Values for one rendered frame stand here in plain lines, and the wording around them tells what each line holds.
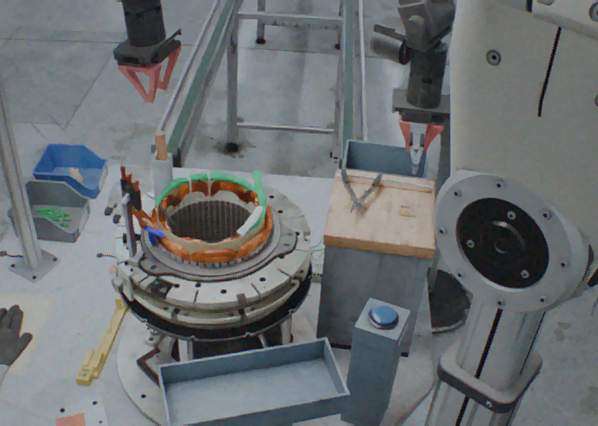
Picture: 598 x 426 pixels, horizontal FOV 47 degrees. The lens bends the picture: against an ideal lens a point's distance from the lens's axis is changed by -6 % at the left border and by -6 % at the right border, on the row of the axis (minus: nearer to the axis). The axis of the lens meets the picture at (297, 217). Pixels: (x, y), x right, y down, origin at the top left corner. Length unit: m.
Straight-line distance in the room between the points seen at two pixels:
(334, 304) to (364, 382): 0.20
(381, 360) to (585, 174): 0.65
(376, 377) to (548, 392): 1.38
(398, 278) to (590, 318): 1.62
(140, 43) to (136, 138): 2.43
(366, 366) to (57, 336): 0.63
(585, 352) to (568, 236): 2.06
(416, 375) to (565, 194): 0.84
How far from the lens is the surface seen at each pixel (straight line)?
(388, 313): 1.12
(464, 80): 0.58
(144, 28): 1.05
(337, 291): 1.31
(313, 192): 1.79
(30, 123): 3.74
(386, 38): 1.17
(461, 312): 2.64
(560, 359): 2.62
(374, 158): 1.48
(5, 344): 1.46
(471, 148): 0.63
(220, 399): 1.02
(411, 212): 1.28
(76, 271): 1.60
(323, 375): 1.05
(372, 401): 1.23
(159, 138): 1.16
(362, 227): 1.24
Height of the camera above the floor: 1.84
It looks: 39 degrees down
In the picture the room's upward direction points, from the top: 3 degrees clockwise
